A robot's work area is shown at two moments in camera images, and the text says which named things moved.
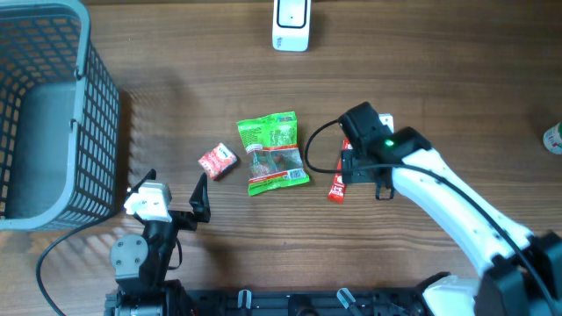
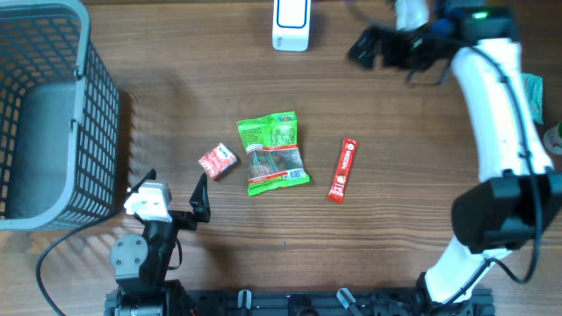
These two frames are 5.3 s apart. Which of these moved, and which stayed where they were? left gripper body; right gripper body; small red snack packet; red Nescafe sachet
Moved: right gripper body
Stayed: red Nescafe sachet; small red snack packet; left gripper body
